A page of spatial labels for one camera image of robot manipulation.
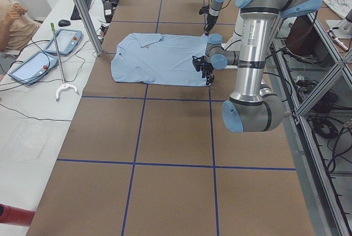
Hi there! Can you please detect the aluminium frame post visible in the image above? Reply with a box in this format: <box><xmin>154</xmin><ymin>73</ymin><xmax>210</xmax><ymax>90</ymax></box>
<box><xmin>73</xmin><ymin>0</ymin><xmax>103</xmax><ymax>56</ymax></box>

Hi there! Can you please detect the light blue t-shirt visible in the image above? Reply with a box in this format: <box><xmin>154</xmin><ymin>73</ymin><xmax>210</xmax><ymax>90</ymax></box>
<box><xmin>111</xmin><ymin>33</ymin><xmax>207</xmax><ymax>87</ymax></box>

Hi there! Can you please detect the white grabber stick tool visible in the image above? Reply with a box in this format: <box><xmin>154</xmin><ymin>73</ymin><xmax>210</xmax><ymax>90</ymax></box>
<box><xmin>51</xmin><ymin>23</ymin><xmax>79</xmax><ymax>102</ymax></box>

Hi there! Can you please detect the upper blue teach pendant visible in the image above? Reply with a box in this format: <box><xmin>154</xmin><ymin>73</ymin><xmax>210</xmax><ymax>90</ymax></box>
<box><xmin>43</xmin><ymin>28</ymin><xmax>83</xmax><ymax>56</ymax></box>

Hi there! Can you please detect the lower blue teach pendant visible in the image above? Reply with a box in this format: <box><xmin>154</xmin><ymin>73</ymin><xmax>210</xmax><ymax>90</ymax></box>
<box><xmin>9</xmin><ymin>51</ymin><xmax>58</xmax><ymax>85</ymax></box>

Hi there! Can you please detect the black keyboard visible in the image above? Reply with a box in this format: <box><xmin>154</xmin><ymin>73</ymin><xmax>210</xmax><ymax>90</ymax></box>
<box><xmin>70</xmin><ymin>0</ymin><xmax>94</xmax><ymax>21</ymax></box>

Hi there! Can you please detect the red fire extinguisher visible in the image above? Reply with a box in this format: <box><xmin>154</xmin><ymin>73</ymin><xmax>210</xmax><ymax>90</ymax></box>
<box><xmin>1</xmin><ymin>204</ymin><xmax>36</xmax><ymax>227</ymax></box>

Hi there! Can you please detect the black computer mouse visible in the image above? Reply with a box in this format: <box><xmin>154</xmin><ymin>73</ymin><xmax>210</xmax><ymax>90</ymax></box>
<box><xmin>58</xmin><ymin>19</ymin><xmax>71</xmax><ymax>27</ymax></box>

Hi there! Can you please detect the person in beige shirt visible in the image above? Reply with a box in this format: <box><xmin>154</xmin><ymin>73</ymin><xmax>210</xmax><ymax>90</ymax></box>
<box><xmin>1</xmin><ymin>0</ymin><xmax>41</xmax><ymax>52</ymax></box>

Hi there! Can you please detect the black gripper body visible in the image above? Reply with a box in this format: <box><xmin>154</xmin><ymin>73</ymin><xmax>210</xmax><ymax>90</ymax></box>
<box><xmin>192</xmin><ymin>56</ymin><xmax>214</xmax><ymax>78</ymax></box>
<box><xmin>199</xmin><ymin>5</ymin><xmax>218</xmax><ymax>33</ymax></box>

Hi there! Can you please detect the blue teach pendant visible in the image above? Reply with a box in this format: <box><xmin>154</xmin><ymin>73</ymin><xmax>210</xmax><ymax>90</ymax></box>
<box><xmin>9</xmin><ymin>51</ymin><xmax>58</xmax><ymax>85</ymax></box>
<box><xmin>43</xmin><ymin>28</ymin><xmax>83</xmax><ymax>56</ymax></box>

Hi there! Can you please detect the aluminium frame side rack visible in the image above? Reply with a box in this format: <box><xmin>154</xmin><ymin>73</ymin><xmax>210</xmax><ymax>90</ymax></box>
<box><xmin>268</xmin><ymin>7</ymin><xmax>351</xmax><ymax>235</ymax></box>

